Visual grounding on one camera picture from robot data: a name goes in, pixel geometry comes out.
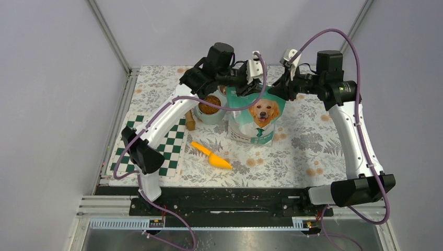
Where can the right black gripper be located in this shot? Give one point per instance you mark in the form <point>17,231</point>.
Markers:
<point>286,87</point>

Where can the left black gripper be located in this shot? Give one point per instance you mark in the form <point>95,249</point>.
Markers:
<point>245,89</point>

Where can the green pet food bag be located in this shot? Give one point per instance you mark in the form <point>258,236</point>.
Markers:
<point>256,125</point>

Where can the orange plastic scoop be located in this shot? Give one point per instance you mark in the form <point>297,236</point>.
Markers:
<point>213,159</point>

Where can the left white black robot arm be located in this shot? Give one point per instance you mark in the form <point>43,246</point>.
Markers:
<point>215,69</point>

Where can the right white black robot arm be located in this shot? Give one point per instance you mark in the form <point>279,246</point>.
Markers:
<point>366,180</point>

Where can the mint double pet bowl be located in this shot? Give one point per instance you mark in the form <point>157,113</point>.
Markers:
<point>211,115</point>

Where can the brown wooden rolling pin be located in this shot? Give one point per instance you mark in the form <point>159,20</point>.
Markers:
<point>189,121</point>

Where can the floral patterned table mat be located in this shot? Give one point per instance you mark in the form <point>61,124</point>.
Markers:
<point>305,151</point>

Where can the green white chessboard mat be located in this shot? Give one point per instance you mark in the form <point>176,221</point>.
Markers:
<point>171,147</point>

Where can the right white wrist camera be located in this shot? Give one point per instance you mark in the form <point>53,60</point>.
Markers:
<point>290,60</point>

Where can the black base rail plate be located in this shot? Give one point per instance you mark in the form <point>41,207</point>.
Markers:
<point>239,207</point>

